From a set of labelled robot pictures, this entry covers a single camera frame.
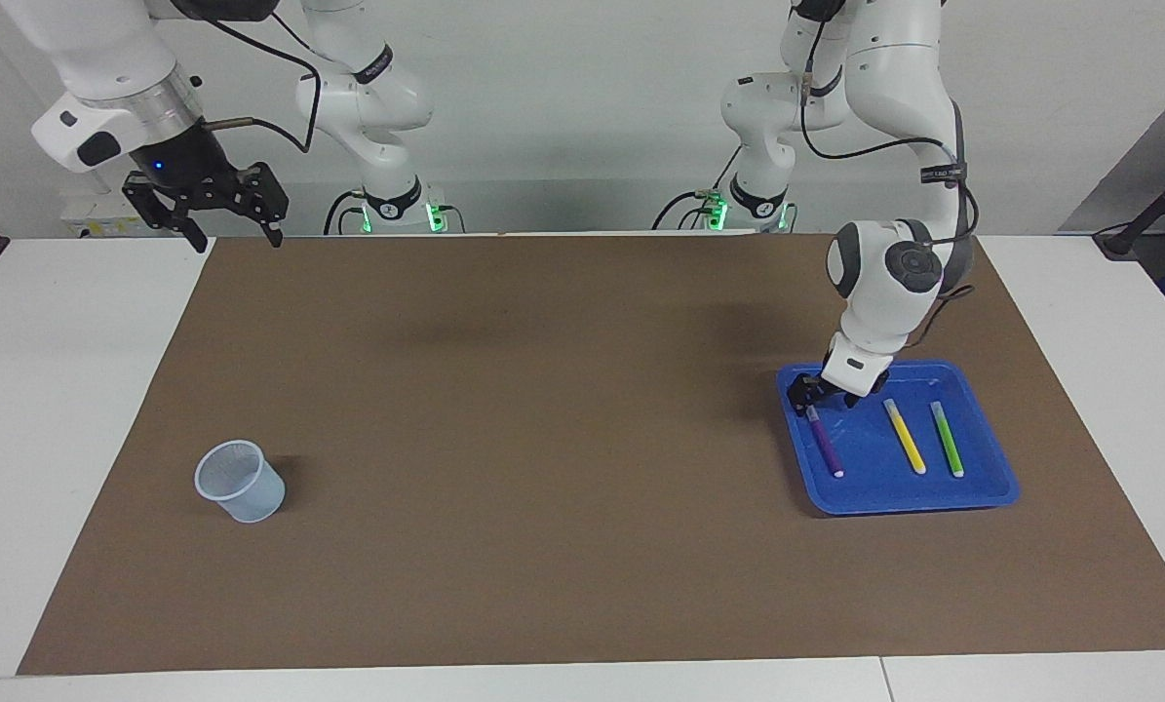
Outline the brown table mat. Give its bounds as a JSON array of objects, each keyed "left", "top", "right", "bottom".
[{"left": 17, "top": 232, "right": 1165, "bottom": 677}]

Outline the blue plastic tray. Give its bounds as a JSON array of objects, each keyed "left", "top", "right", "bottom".
[{"left": 775, "top": 359, "right": 1022, "bottom": 518}]

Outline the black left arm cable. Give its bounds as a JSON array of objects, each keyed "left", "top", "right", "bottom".
[{"left": 798, "top": 0, "right": 981, "bottom": 347}]

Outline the green marker pen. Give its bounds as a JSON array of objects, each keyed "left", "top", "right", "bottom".
[{"left": 930, "top": 401, "right": 965, "bottom": 479}]

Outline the black stand pole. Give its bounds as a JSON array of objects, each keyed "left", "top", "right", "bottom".
[{"left": 1094, "top": 151, "right": 1165, "bottom": 262}]

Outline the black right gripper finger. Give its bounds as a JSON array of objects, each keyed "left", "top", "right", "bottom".
[
  {"left": 236, "top": 163, "right": 288, "bottom": 245},
  {"left": 124, "top": 174, "right": 208, "bottom": 253}
]

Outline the black base cable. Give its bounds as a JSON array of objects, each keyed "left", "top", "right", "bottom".
[
  {"left": 652, "top": 190, "right": 729, "bottom": 232},
  {"left": 325, "top": 190, "right": 364, "bottom": 235}
]

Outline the translucent plastic cup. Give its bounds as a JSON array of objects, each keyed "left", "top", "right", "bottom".
[{"left": 194, "top": 439, "right": 287, "bottom": 525}]

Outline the white power strip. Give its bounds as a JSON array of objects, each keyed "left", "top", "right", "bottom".
[{"left": 60, "top": 193, "right": 154, "bottom": 240}]

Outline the purple marker pen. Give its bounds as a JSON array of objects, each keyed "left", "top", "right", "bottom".
[{"left": 806, "top": 405, "right": 844, "bottom": 479}]

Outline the yellow marker pen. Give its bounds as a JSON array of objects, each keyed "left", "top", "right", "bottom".
[{"left": 882, "top": 398, "right": 927, "bottom": 476}]

